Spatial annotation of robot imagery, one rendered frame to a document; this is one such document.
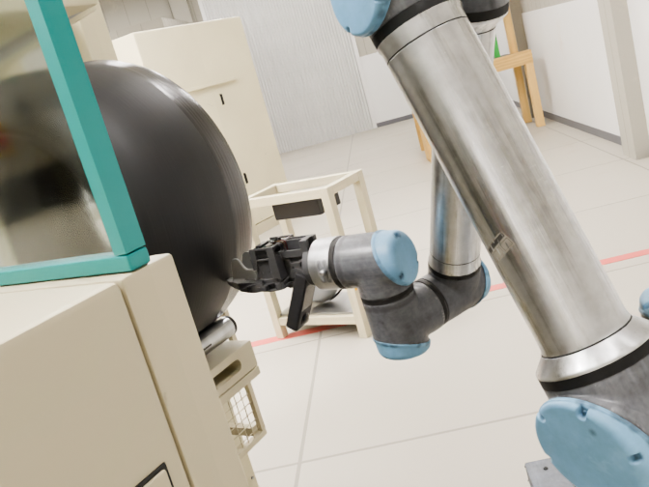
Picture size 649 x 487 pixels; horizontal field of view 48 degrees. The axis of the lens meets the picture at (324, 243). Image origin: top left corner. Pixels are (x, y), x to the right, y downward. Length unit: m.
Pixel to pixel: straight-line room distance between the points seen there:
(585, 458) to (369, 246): 0.46
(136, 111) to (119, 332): 0.85
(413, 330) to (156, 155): 0.51
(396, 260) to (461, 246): 0.12
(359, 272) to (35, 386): 0.79
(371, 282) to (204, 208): 0.33
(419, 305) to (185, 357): 0.74
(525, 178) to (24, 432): 0.61
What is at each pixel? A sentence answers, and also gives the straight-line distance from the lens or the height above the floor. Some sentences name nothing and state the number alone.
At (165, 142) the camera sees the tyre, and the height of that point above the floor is 1.31.
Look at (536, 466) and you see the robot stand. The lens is 1.39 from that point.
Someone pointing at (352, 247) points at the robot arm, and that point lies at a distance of 1.17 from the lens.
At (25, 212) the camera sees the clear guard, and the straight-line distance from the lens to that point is 0.55.
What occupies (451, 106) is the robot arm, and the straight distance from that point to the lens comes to 0.86.
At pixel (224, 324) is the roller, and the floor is 0.91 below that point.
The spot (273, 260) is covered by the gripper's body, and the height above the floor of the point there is 1.07.
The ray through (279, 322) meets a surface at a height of 0.10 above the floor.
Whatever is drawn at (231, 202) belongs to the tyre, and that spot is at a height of 1.17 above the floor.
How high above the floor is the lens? 1.36
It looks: 13 degrees down
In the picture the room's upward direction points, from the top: 16 degrees counter-clockwise
